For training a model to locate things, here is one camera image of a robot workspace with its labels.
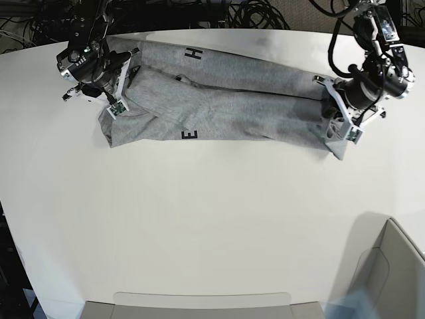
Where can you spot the black coiled cables background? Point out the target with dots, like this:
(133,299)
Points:
(245,15)

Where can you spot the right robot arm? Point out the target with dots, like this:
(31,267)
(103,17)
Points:
(89,25)

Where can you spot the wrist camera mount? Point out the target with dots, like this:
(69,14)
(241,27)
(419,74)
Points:
(351,108)
(116,104)

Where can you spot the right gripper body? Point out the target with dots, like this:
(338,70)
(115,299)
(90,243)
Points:
(95,70)

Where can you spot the grey storage bin front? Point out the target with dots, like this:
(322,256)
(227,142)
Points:
(137,305)

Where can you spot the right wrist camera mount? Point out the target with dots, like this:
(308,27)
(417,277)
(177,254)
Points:
(116,104)

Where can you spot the grey storage bin right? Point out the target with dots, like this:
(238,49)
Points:
(388,280)

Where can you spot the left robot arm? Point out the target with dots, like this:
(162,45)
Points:
(375,32)

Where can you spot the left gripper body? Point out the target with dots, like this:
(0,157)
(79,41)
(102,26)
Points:
(374,83)

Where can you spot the grey storage bin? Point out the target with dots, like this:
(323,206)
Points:
(137,305)
(388,280)

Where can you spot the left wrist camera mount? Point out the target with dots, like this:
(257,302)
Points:
(351,108)

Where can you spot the grey T-shirt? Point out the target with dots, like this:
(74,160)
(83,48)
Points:
(187,93)

